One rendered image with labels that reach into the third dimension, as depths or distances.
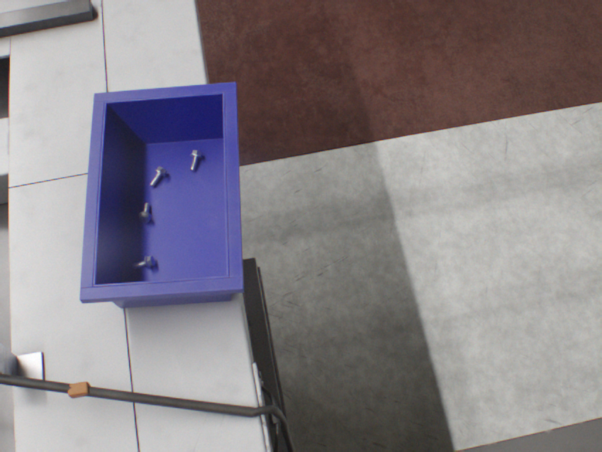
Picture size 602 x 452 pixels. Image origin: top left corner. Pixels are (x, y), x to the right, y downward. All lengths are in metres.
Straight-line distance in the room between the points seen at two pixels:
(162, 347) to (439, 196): 1.13
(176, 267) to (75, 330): 0.12
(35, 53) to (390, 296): 0.98
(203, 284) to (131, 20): 0.42
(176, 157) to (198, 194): 0.06
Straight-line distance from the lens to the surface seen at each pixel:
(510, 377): 1.67
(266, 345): 1.20
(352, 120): 1.89
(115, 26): 1.00
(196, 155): 0.85
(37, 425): 0.79
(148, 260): 0.80
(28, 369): 0.81
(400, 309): 1.67
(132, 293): 0.72
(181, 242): 0.81
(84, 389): 0.74
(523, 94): 2.00
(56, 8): 1.02
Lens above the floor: 1.56
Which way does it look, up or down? 63 degrees down
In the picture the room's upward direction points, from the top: 1 degrees counter-clockwise
